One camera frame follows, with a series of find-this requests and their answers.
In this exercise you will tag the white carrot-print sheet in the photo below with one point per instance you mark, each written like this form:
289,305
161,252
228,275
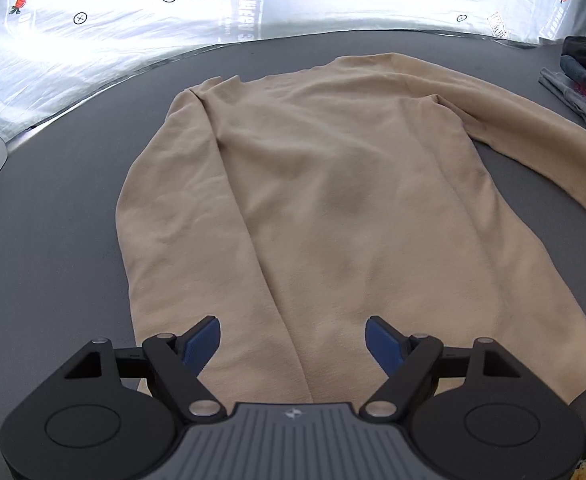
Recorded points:
173,25

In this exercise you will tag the pile of dark clothes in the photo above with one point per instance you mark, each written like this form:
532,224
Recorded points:
580,77

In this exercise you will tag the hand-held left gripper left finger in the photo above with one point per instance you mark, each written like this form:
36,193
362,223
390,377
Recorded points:
204,341

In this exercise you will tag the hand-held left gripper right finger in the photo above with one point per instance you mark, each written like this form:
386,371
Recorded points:
382,344

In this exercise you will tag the beige long-sleeve sweater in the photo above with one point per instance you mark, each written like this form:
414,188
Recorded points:
333,210

